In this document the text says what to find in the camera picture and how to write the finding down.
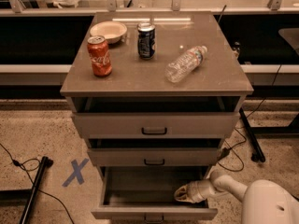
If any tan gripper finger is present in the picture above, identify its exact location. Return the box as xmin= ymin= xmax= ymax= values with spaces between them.
xmin=175 ymin=195 xmax=192 ymax=203
xmin=175 ymin=185 xmax=188 ymax=197

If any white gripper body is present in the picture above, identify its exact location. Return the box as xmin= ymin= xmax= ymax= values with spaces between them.
xmin=186 ymin=179 xmax=218 ymax=203

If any grey bottom drawer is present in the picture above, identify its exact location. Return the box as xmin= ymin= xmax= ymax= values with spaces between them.
xmin=92 ymin=166 xmax=218 ymax=224

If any grey drawer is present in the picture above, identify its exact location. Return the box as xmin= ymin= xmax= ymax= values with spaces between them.
xmin=88 ymin=147 xmax=221 ymax=167
xmin=72 ymin=112 xmax=238 ymax=139
xmin=92 ymin=166 xmax=218 ymax=224

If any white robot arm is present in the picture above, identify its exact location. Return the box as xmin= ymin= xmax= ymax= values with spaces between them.
xmin=174 ymin=170 xmax=299 ymax=224

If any grey middle drawer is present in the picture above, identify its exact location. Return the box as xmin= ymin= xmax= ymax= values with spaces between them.
xmin=88 ymin=147 xmax=221 ymax=167

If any grey drawer cabinet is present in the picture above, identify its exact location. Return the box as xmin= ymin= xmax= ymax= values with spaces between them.
xmin=60 ymin=10 xmax=254 ymax=224

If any grey top drawer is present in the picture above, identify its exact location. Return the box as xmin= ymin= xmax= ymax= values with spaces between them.
xmin=72 ymin=112 xmax=238 ymax=139

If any black stand leg right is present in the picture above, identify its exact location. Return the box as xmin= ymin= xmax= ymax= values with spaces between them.
xmin=239 ymin=109 xmax=299 ymax=162

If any black stand leg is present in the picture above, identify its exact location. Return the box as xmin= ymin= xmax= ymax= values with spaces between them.
xmin=239 ymin=109 xmax=299 ymax=162
xmin=0 ymin=156 xmax=53 ymax=224

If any blue tape cross mark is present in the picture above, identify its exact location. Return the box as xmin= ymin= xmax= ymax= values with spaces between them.
xmin=63 ymin=158 xmax=89 ymax=188

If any clear plastic water bottle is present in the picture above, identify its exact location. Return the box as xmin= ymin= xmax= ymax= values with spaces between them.
xmin=164 ymin=46 xmax=207 ymax=83

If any black stand leg left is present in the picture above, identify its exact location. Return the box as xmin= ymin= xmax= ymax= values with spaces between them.
xmin=0 ymin=156 xmax=53 ymax=224

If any dark blue soda can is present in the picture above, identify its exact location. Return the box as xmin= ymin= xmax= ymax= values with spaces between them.
xmin=137 ymin=21 xmax=155 ymax=59

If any red cola can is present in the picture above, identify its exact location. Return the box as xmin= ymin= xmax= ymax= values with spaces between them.
xmin=87 ymin=35 xmax=112 ymax=77

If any white bowl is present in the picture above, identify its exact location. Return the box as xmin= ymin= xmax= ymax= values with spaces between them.
xmin=90 ymin=21 xmax=127 ymax=44

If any black cable on right floor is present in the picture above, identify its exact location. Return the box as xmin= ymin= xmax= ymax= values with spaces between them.
xmin=217 ymin=47 xmax=299 ymax=173

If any black cable on floor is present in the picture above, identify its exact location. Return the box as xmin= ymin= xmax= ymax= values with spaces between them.
xmin=0 ymin=142 xmax=76 ymax=224
xmin=217 ymin=47 xmax=299 ymax=173

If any black cable on left floor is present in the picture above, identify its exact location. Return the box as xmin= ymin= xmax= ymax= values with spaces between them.
xmin=0 ymin=142 xmax=76 ymax=224

